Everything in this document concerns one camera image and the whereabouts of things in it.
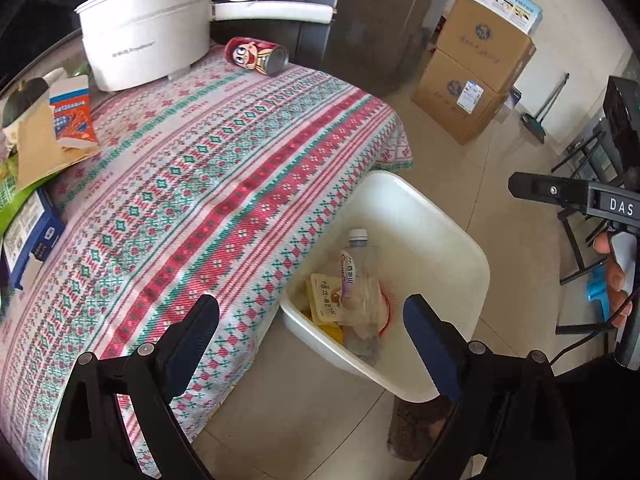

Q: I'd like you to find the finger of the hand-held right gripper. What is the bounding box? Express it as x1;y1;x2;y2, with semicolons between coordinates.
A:
508;172;591;211

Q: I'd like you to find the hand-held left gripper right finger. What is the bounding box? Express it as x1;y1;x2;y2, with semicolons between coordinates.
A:
402;294;576;480

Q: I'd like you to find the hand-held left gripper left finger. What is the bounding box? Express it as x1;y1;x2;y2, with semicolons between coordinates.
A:
47;294;221;480

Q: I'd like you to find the red rimmed paper bowl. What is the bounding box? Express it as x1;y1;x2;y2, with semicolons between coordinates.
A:
350;285;392;342

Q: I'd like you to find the white plastic bin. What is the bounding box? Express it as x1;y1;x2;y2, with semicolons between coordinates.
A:
279;170;491;403

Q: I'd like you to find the clear plastic bottle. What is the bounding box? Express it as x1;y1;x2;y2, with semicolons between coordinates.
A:
340;229;388;366

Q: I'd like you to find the yellow wrapper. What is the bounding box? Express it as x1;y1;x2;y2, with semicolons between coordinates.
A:
312;310;346;345

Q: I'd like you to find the beige snack packet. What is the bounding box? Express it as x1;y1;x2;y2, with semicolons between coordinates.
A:
306;272;346;323

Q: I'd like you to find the blue cardboard box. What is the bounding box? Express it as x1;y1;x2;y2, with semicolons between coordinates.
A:
0;187;68;291

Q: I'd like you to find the green snack bag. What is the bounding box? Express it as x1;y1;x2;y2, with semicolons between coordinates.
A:
0;152;46;236

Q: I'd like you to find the brown paper bag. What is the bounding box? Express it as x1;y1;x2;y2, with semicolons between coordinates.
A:
16;105;101;192

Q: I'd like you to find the white orange blue carton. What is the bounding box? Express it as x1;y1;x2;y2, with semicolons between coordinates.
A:
49;76;98;150

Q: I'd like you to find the red cartoon can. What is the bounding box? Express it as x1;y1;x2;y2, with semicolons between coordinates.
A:
224;36;291;77

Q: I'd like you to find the person's right hand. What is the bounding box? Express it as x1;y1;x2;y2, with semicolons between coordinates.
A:
594;231;640;331

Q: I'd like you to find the broom and dustpan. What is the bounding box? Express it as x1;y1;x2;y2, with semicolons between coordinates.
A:
520;72;571;143

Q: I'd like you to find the brown slipper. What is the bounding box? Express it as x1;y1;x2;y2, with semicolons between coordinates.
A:
387;397;456;461

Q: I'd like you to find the blue plastic object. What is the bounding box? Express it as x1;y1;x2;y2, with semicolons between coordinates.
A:
587;266;613;306

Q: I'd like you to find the cardboard box with white label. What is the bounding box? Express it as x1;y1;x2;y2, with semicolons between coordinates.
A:
411;49;511;146

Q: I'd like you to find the striped patterned tablecloth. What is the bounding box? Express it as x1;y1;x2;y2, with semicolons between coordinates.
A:
0;42;415;478

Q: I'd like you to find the blue printed flat box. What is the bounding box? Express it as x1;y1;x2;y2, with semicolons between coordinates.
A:
469;0;543;36

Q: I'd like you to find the dark green pumpkin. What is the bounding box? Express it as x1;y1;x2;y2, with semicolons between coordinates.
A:
2;77;51;128

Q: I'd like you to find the white electric cooking pot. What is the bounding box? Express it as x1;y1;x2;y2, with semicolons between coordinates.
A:
74;0;333;93

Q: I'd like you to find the black metal chair frame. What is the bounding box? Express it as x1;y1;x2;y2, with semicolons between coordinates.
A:
550;115;626;336

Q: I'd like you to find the black cable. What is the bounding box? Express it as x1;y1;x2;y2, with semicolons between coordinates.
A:
550;305;623;363

